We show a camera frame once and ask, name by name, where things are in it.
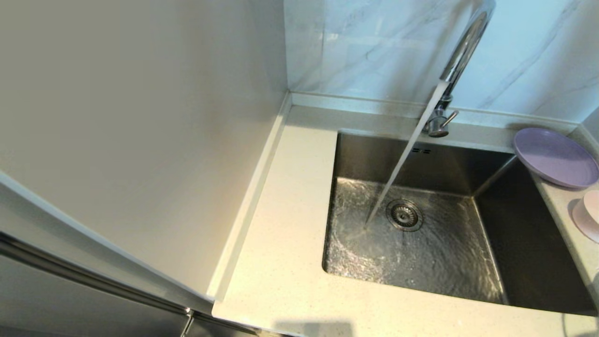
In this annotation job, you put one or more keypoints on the running water stream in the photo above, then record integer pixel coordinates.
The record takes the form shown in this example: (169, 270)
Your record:
(402, 159)

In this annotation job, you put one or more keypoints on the stainless steel sink basin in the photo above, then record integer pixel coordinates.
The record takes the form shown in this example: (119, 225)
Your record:
(444, 262)

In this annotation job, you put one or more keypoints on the chrome gooseneck kitchen faucet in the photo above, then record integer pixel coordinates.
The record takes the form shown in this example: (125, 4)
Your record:
(465, 47)

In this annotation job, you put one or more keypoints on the purple plastic plate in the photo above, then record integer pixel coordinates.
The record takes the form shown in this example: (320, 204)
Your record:
(557, 157)

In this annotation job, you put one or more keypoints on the round metal drain strainer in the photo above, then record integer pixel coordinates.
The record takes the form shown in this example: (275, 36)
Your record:
(405, 215)

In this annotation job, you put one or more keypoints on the pink plastic cup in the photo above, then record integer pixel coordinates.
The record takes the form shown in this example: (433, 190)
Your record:
(588, 217)

